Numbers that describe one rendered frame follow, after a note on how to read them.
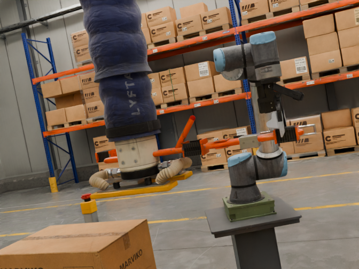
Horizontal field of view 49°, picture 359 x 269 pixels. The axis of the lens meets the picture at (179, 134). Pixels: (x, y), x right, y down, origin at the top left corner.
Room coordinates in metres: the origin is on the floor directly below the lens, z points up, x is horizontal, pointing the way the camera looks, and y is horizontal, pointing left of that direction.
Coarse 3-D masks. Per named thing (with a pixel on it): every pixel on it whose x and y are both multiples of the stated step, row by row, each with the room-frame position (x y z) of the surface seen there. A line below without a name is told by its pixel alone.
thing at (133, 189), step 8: (136, 184) 1.57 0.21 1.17; (144, 184) 1.53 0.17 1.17; (152, 184) 1.50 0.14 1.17; (160, 184) 1.47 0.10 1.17; (168, 184) 1.46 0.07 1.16; (176, 184) 1.51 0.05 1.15; (96, 192) 1.58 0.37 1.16; (104, 192) 1.54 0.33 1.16; (112, 192) 1.52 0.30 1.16; (120, 192) 1.50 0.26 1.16; (128, 192) 1.49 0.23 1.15; (136, 192) 1.48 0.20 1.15; (144, 192) 1.47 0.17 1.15; (152, 192) 1.46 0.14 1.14
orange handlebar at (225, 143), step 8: (264, 136) 1.42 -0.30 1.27; (272, 136) 1.41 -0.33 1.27; (208, 144) 1.49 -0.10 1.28; (216, 144) 1.48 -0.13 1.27; (224, 144) 1.47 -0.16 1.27; (232, 144) 1.46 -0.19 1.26; (160, 152) 1.56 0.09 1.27; (168, 152) 1.55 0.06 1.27; (176, 152) 1.54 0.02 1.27; (104, 160) 1.66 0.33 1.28; (112, 160) 1.64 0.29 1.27
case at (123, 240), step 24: (24, 240) 1.89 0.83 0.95; (48, 240) 1.80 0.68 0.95; (72, 240) 1.73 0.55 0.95; (96, 240) 1.65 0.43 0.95; (120, 240) 1.64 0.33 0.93; (144, 240) 1.81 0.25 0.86; (0, 264) 1.72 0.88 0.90; (24, 264) 1.66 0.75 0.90; (48, 264) 1.61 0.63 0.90; (72, 264) 1.56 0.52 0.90; (96, 264) 1.51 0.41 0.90; (120, 264) 1.61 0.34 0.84; (144, 264) 1.78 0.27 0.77
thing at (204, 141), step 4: (188, 140) 1.58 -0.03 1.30; (192, 140) 1.59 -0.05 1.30; (196, 140) 1.58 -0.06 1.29; (200, 140) 1.49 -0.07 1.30; (204, 140) 1.52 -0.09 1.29; (184, 144) 1.50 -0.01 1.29; (188, 144) 1.50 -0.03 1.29; (192, 144) 1.49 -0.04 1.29; (196, 144) 1.49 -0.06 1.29; (200, 144) 1.49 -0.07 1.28; (184, 148) 1.51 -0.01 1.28; (188, 148) 1.51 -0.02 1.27; (192, 148) 1.50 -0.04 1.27; (196, 148) 1.50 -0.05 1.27; (200, 148) 1.49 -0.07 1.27; (184, 152) 1.51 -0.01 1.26; (188, 152) 1.50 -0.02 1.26; (192, 152) 1.49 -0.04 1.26; (196, 152) 1.49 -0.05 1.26; (200, 152) 1.48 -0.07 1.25; (204, 152) 1.50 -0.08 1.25; (208, 152) 1.55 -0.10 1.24; (184, 156) 1.51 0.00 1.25; (188, 156) 1.50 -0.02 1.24
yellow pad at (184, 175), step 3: (183, 171) 1.68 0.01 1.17; (186, 171) 1.70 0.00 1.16; (189, 171) 1.69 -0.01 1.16; (180, 174) 1.63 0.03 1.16; (183, 174) 1.64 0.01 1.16; (186, 174) 1.64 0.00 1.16; (189, 174) 1.66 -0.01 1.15; (192, 174) 1.70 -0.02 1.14; (156, 177) 1.67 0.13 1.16; (171, 177) 1.63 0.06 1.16; (174, 177) 1.63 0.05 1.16; (177, 177) 1.62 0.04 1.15; (180, 177) 1.62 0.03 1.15; (183, 177) 1.61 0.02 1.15; (186, 177) 1.62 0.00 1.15; (153, 180) 1.66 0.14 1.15; (171, 180) 1.63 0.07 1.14; (177, 180) 1.63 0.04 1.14
